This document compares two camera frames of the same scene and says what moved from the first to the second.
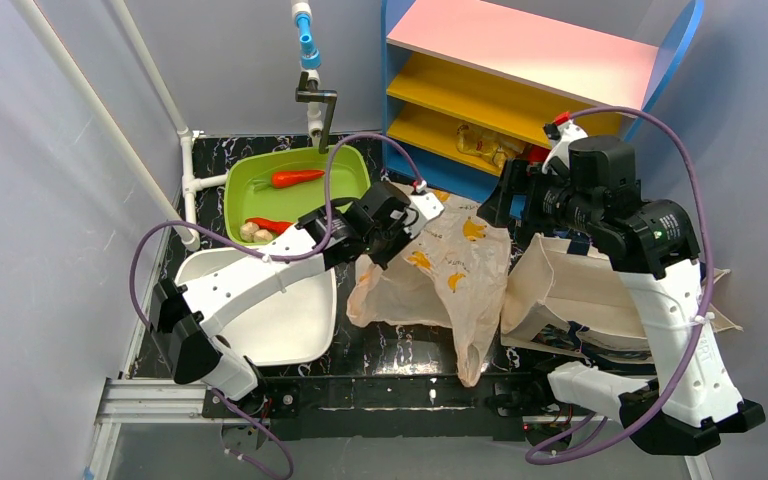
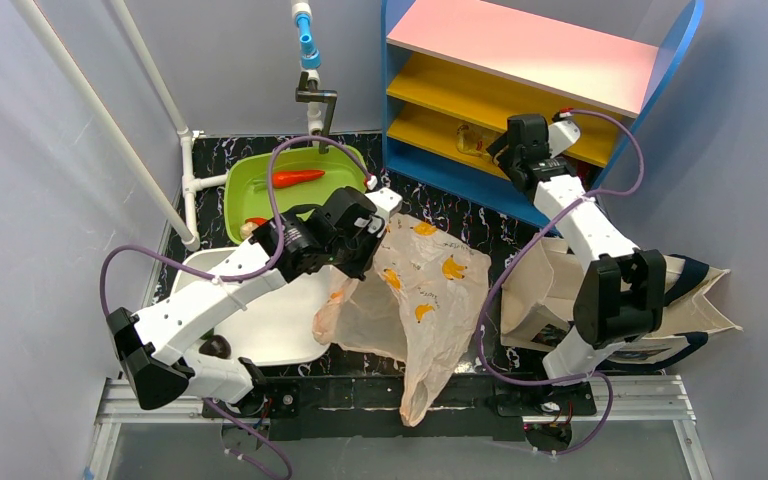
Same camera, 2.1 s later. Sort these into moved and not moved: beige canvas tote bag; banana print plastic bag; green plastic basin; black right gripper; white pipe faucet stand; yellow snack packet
Moved: banana print plastic bag; black right gripper
Not moved: white pipe faucet stand; yellow snack packet; green plastic basin; beige canvas tote bag
